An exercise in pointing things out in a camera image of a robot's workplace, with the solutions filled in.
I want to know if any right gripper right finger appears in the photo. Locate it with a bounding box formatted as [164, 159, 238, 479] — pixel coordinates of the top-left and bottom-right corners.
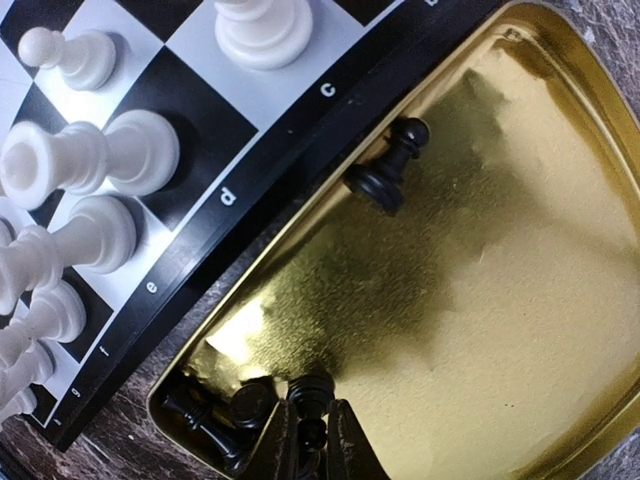
[326, 399, 388, 480]

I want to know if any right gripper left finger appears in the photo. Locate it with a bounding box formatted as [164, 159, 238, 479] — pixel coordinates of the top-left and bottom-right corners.
[237, 399, 298, 480]

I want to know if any gold metal tray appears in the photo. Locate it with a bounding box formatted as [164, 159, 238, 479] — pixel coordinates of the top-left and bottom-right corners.
[148, 1, 639, 479]

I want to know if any black white chess board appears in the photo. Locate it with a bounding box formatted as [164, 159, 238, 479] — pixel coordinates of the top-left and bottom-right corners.
[1, 1, 499, 451]

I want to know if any pile of black chess pieces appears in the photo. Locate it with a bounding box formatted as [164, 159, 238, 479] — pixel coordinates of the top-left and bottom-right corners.
[161, 374, 335, 479]

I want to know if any white chess pieces row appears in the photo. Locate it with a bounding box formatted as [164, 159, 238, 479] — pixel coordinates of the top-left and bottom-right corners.
[1, 1, 325, 431]

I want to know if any lone black pawn in tray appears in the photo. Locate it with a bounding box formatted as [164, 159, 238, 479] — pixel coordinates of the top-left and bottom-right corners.
[344, 117, 430, 216]

